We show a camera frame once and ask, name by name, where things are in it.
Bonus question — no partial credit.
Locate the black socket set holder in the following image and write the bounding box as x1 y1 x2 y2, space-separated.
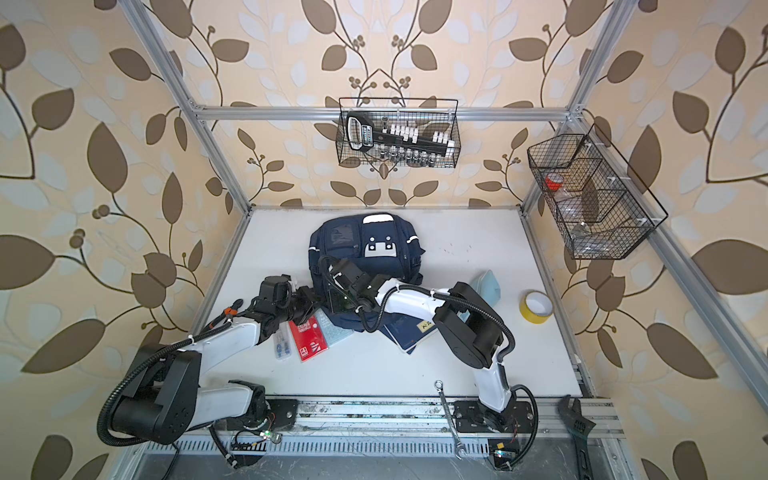
340 112 459 157

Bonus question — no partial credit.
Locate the black adjustable wrench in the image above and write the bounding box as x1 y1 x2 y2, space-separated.
557 395 596 480

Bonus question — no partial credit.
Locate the navy blue backpack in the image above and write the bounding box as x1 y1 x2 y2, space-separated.
308 213 425 332

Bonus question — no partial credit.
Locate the red packaged item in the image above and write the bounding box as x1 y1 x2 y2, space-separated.
288 316 328 362

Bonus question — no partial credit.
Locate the yellow tape roll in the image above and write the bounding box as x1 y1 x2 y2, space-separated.
519 290 554 325

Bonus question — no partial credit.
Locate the light blue pencil case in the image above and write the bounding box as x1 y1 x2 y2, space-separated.
469 270 502 308

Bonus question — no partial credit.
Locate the clear blister pack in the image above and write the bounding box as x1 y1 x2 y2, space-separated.
273 325 292 361

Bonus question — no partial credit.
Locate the red capped bottle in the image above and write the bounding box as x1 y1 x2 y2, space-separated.
544 172 564 195

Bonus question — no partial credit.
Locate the silver combination wrench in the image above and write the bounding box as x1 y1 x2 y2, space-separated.
434 380 466 459

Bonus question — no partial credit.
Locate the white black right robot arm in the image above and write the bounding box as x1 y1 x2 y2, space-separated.
318 256 540 434

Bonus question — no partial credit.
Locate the black wire basket back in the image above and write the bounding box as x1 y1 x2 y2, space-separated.
335 96 461 169

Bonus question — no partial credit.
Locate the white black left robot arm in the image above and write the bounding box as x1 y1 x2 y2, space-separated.
96 275 320 447

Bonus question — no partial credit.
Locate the black wire basket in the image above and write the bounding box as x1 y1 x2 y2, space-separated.
335 96 461 169
527 125 668 260

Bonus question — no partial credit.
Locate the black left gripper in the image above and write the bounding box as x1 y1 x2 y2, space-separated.
273 286 325 325

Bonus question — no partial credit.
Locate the navy blue book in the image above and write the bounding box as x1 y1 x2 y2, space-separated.
379 314 438 354

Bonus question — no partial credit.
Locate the black wire basket right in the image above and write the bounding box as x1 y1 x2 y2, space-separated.
527 125 668 260

